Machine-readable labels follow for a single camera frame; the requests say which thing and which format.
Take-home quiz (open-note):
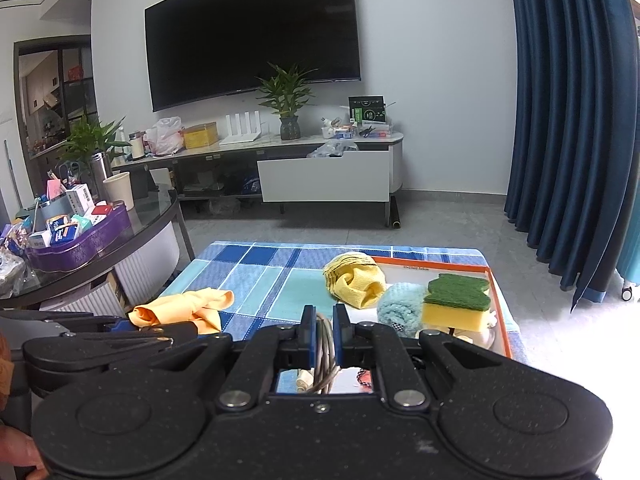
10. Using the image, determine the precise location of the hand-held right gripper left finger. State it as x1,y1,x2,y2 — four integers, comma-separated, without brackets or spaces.
150,306,317,409

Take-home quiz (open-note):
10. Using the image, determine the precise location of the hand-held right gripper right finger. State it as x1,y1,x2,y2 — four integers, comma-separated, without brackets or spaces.
333,306,493,409

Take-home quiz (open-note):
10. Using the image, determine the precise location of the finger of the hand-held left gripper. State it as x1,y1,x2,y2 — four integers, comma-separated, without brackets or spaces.
22,321,201,391
0,310,133,336

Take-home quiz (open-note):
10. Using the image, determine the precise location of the beige cable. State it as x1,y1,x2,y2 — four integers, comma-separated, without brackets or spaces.
295,310,346,395

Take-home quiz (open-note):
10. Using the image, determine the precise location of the yellow cloth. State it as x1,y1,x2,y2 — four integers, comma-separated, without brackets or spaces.
322,251,388,309

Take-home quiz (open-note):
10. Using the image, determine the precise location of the light teal fluffy towel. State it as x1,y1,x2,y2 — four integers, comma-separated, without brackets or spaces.
376,282,431,338

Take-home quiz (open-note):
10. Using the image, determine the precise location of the white box with orange rim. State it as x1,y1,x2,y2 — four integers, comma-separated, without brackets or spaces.
320,255,515,361

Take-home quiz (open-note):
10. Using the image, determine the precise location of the orange cloth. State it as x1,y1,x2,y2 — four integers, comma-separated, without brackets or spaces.
127,288,236,336

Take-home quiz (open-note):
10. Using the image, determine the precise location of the yellow green scrubbing sponge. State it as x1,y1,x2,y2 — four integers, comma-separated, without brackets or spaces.
421,273,492,333

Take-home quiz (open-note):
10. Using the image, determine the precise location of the person's left hand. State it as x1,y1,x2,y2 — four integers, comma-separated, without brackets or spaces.
0,421,47,469

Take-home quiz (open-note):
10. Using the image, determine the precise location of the clear snack bag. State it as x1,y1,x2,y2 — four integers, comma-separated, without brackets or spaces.
0,225,28,298

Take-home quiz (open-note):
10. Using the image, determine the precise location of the blue checkered blanket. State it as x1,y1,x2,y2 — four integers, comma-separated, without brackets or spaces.
127,241,528,396

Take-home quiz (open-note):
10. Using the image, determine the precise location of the purple tray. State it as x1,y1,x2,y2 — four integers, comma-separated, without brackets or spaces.
22,200,133,273

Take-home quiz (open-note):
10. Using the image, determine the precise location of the grey pen holder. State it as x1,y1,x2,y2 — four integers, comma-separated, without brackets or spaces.
42,195,76,221

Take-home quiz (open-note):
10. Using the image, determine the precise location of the small white barcode box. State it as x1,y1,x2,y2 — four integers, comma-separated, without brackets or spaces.
65,183,95,216

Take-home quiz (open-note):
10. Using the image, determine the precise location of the dark glass round table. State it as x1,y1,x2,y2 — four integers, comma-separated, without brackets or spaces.
0,190,196,311

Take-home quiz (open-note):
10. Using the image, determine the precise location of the white cup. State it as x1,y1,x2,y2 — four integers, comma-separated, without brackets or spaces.
102,171,135,211

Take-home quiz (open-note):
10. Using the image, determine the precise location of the white television console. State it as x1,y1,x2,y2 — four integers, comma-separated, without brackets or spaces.
112,130,405,228

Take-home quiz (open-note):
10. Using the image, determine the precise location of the steel tumbler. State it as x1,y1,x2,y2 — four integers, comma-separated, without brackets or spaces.
89,152,113,196

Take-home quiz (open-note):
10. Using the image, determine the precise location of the black stand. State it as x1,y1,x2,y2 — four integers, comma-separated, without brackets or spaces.
131,167,161,198

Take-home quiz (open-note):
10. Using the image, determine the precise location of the clear plastic bag in drawer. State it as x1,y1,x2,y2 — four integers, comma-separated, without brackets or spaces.
306,141,358,159

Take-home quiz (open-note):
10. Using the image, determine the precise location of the leafy green table plant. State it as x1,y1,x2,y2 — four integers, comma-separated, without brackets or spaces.
57,116,133,181

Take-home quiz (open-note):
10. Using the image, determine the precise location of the clear tray of small items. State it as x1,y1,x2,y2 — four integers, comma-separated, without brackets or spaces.
321,116,396,140

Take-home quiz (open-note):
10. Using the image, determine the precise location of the white router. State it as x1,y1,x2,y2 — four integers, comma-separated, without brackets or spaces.
220,110,263,146

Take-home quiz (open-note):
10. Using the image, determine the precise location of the white plastic bag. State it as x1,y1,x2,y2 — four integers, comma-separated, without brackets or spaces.
144,116,183,157

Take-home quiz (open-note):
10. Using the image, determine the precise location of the black framed glass door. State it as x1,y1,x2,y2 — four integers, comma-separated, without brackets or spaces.
14,35,96,201

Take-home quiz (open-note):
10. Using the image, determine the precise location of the black green box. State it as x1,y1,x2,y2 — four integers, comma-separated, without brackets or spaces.
348,95,388,125

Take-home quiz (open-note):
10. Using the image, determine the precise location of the yellow cardboard box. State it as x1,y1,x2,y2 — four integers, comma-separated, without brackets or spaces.
182,121,220,150

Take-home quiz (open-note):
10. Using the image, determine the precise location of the potted plant in dark vase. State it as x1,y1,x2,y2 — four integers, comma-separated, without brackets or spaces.
255,62,318,141

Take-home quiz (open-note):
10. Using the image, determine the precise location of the dark blue curtain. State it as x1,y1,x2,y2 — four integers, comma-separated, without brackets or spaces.
502,0,640,311

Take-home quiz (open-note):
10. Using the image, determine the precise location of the black wall television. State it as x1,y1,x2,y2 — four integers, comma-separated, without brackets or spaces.
144,0,362,113

